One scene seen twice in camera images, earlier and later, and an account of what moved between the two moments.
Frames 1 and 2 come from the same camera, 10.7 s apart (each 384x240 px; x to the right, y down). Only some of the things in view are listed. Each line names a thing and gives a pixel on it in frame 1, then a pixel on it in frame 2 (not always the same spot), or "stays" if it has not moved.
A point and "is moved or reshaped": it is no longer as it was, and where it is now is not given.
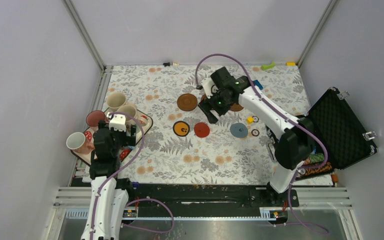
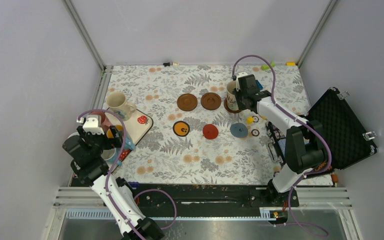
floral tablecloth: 200,135 stays
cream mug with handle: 130,109 is moved or reshaped
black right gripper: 206,105 → 237,93
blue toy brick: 257,83 stays
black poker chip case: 347,143 stays
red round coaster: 201,129 → 210,131
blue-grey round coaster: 239,130 stays
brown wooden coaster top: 187,102 stays
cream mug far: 115,100 stays
